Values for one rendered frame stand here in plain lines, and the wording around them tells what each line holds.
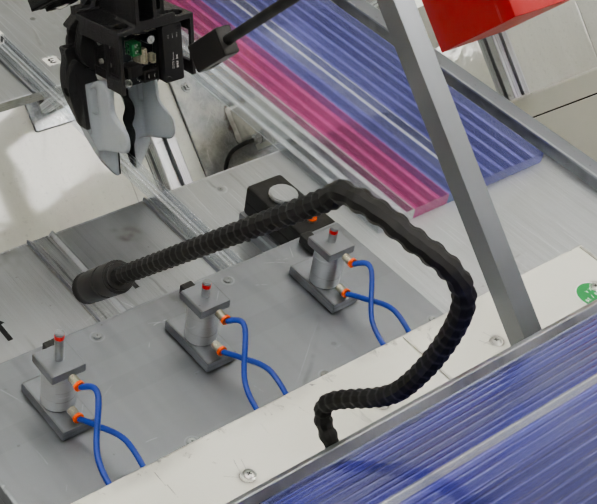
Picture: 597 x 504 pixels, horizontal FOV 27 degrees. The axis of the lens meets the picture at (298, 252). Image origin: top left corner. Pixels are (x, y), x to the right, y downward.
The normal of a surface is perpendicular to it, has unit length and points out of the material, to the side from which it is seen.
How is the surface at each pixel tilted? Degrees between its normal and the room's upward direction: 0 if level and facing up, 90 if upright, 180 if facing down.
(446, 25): 90
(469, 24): 90
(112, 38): 90
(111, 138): 90
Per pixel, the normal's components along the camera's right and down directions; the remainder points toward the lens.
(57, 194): 0.52, -0.17
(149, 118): -0.72, 0.36
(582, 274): 0.14, -0.76
